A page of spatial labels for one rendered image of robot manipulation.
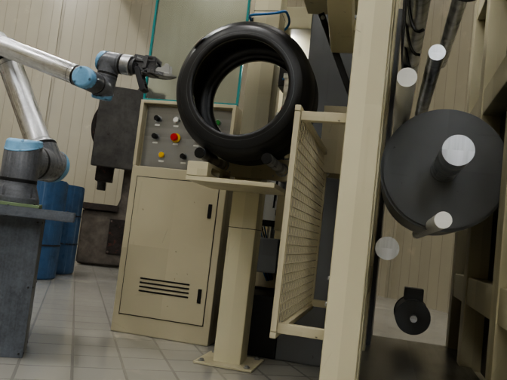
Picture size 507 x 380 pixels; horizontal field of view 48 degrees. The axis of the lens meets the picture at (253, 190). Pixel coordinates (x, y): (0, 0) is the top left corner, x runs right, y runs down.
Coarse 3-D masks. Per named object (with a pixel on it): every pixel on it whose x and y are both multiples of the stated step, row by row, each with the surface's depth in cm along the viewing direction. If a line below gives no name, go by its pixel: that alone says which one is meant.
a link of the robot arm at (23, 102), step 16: (0, 64) 262; (16, 64) 263; (16, 80) 260; (16, 96) 258; (32, 96) 262; (16, 112) 258; (32, 112) 258; (32, 128) 256; (48, 144) 254; (64, 160) 260; (48, 176) 252; (64, 176) 262
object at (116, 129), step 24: (120, 96) 689; (96, 120) 688; (120, 120) 687; (96, 144) 681; (120, 144) 686; (96, 168) 719; (120, 168) 684; (96, 216) 701; (120, 216) 706; (96, 240) 699; (120, 240) 703; (96, 264) 700
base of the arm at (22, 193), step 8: (0, 176) 235; (0, 184) 234; (8, 184) 233; (16, 184) 233; (24, 184) 235; (32, 184) 238; (0, 192) 233; (8, 192) 231; (16, 192) 232; (24, 192) 234; (32, 192) 238; (0, 200) 231; (8, 200) 231; (16, 200) 231; (24, 200) 233; (32, 200) 236
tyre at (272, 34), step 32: (224, 32) 231; (256, 32) 227; (192, 64) 232; (224, 64) 258; (288, 64) 223; (192, 96) 232; (288, 96) 221; (192, 128) 230; (288, 128) 222; (224, 160) 248; (256, 160) 233
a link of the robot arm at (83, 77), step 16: (0, 32) 252; (0, 48) 248; (16, 48) 246; (32, 48) 246; (32, 64) 244; (48, 64) 241; (64, 64) 240; (64, 80) 242; (80, 80) 236; (96, 80) 238
